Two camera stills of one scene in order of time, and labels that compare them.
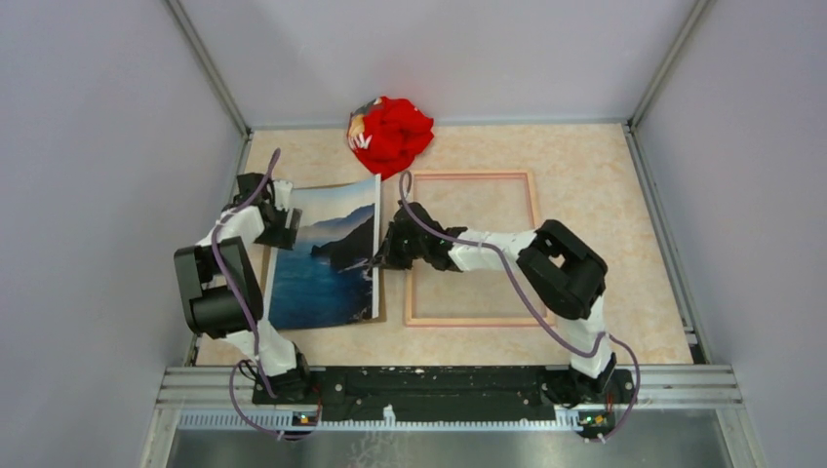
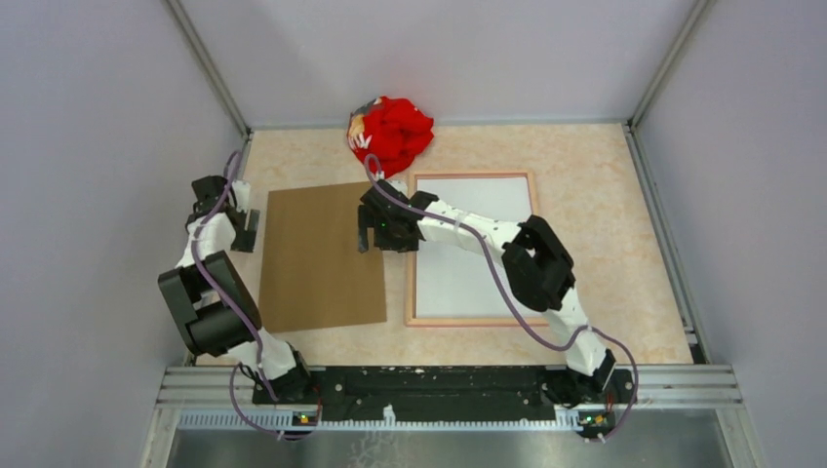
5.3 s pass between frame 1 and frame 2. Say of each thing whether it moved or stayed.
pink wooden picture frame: stayed
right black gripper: moved
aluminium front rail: stayed
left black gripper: moved
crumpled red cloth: stayed
